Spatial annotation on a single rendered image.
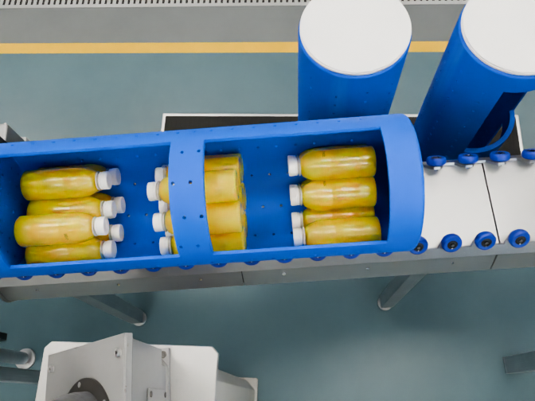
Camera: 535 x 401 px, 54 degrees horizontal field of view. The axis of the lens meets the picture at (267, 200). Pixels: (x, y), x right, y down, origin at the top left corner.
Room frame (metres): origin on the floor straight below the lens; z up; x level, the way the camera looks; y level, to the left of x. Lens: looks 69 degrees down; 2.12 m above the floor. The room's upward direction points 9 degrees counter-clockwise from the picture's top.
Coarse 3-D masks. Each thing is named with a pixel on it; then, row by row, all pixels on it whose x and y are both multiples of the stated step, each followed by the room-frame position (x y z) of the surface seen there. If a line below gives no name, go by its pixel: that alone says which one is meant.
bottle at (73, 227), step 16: (16, 224) 0.41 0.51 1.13; (32, 224) 0.41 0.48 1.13; (48, 224) 0.40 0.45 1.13; (64, 224) 0.40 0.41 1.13; (80, 224) 0.39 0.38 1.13; (16, 240) 0.38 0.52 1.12; (32, 240) 0.38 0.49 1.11; (48, 240) 0.37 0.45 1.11; (64, 240) 0.37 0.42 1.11; (80, 240) 0.37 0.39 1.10
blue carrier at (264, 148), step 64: (256, 128) 0.51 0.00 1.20; (320, 128) 0.48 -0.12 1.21; (384, 128) 0.46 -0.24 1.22; (0, 192) 0.50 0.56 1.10; (128, 192) 0.52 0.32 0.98; (192, 192) 0.38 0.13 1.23; (256, 192) 0.47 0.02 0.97; (384, 192) 0.42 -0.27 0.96; (0, 256) 0.34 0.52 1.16; (128, 256) 0.35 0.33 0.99; (192, 256) 0.29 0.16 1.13; (256, 256) 0.28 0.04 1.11; (320, 256) 0.27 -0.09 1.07
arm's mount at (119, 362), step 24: (120, 336) 0.12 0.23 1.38; (48, 360) 0.12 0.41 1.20; (72, 360) 0.11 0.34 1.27; (96, 360) 0.10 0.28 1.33; (120, 360) 0.09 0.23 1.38; (144, 360) 0.09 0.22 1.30; (168, 360) 0.10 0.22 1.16; (48, 384) 0.09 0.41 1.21; (72, 384) 0.07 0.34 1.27; (96, 384) 0.06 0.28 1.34; (120, 384) 0.05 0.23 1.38; (144, 384) 0.06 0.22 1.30; (168, 384) 0.06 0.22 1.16
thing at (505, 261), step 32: (448, 192) 0.41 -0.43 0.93; (480, 192) 0.40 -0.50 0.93; (512, 192) 0.39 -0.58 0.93; (448, 224) 0.33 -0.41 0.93; (480, 224) 0.32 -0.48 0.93; (512, 224) 0.31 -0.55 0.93; (480, 256) 0.25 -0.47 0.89; (512, 256) 0.24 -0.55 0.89; (0, 288) 0.35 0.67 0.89; (32, 288) 0.34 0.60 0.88; (64, 288) 0.33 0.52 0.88; (96, 288) 0.32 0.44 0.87; (128, 288) 0.31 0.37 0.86; (160, 288) 0.30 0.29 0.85; (192, 288) 0.29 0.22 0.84
